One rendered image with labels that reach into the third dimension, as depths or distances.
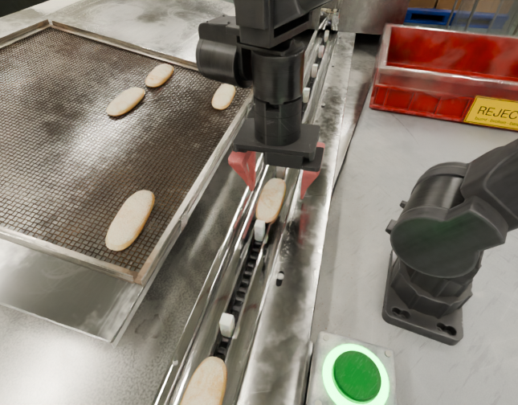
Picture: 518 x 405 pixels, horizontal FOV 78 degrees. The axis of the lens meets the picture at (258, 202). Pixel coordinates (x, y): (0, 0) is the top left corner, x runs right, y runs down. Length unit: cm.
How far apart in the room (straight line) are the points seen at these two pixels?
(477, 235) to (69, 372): 43
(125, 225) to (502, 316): 47
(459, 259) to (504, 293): 19
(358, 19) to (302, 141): 82
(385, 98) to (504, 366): 56
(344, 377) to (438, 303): 16
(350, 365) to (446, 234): 14
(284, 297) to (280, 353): 6
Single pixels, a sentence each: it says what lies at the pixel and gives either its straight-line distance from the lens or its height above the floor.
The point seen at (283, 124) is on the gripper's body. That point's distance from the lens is 38.
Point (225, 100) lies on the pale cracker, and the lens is 65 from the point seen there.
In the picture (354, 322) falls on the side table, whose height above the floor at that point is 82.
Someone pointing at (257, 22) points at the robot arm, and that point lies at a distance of 32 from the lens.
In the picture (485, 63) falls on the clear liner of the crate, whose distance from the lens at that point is 113.
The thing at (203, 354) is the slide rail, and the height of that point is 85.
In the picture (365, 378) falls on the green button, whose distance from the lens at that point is 32.
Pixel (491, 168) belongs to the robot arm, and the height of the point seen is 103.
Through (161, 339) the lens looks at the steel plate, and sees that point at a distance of 42.
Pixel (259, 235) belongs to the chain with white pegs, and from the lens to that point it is 45.
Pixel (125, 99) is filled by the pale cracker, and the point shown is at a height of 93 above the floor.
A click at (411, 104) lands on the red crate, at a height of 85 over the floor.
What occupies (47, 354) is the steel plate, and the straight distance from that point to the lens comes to 47.
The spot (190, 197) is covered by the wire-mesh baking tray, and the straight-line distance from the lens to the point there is 45.
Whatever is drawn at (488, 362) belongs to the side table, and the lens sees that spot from 47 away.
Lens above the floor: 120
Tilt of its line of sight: 45 degrees down
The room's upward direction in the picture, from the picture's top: straight up
